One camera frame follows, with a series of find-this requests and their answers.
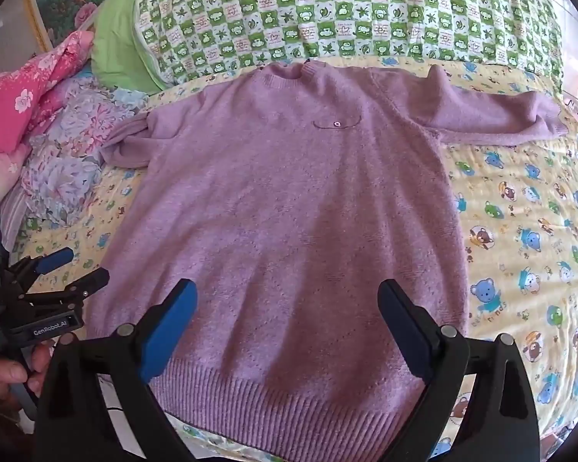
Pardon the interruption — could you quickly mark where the person's left hand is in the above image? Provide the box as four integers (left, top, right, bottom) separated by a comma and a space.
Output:
0, 344, 55, 425

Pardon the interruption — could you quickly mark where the blue floral cloth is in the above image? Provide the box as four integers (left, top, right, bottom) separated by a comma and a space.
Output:
22, 76, 149, 228

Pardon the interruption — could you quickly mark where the yellow bear print bedsheet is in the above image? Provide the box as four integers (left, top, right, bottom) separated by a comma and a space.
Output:
10, 55, 578, 462

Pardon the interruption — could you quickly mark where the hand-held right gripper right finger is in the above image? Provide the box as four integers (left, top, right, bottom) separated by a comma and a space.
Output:
376, 278, 543, 462

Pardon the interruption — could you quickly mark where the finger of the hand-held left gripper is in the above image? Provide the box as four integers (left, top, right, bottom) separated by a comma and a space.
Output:
23, 267, 111, 310
2, 248, 75, 295

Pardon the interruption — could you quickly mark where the green pillow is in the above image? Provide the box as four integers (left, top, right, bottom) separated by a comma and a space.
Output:
91, 0, 168, 93

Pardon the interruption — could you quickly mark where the purple knit sweater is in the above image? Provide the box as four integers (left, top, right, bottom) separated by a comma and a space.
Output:
86, 62, 570, 450

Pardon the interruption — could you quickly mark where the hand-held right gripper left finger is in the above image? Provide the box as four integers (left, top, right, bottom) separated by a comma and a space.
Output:
33, 278, 208, 462

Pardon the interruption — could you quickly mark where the green checkered quilt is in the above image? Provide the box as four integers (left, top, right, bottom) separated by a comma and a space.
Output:
137, 0, 565, 93

